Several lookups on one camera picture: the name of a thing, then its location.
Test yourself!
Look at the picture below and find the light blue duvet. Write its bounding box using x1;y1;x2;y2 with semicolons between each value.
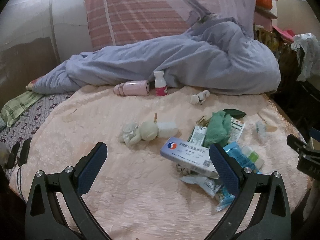
33;17;281;95

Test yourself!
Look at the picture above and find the light blue wrapper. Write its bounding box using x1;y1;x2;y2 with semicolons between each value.
223;141;259;173

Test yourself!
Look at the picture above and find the green plaid cloth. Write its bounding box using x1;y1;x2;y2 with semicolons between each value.
1;91;43;128

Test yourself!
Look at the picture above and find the green white medicine box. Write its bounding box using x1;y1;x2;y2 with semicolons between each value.
228;117;245;143

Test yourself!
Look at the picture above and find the wooden baby crib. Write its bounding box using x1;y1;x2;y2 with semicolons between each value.
254;24;283;53

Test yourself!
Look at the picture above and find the pink thermos bottle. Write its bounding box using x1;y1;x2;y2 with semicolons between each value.
113;80;150;96

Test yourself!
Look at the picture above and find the white foam block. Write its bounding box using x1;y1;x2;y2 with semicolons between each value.
157;122;178;138

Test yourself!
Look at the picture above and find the pink striped curtain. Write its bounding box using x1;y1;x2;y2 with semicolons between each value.
85;0;255;50

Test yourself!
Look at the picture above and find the dark green packet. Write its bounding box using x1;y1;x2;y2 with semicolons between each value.
223;109;246;119

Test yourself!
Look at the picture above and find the white pink pill bottle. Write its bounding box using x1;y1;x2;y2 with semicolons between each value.
153;70;168;96

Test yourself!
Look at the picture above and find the white plastic bag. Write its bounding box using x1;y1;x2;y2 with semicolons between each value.
291;33;319;82

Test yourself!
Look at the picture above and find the blue white medicine box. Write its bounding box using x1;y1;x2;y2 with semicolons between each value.
160;137;219;179

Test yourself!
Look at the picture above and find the cream tissue ball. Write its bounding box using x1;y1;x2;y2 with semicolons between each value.
118;121;158;147

